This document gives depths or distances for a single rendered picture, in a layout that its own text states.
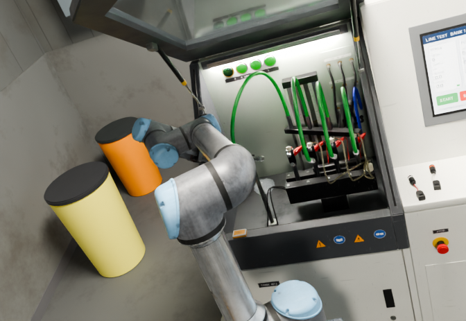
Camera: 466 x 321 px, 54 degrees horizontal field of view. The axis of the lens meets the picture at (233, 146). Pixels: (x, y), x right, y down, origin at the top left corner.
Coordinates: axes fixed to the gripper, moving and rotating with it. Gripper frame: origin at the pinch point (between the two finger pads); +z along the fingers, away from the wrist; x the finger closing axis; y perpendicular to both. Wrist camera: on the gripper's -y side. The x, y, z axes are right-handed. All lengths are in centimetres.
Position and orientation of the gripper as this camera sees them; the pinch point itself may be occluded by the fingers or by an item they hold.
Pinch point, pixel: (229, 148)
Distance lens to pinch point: 160.3
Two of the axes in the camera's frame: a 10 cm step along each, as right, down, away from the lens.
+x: 5.9, -0.3, -8.1
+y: -1.7, 9.7, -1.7
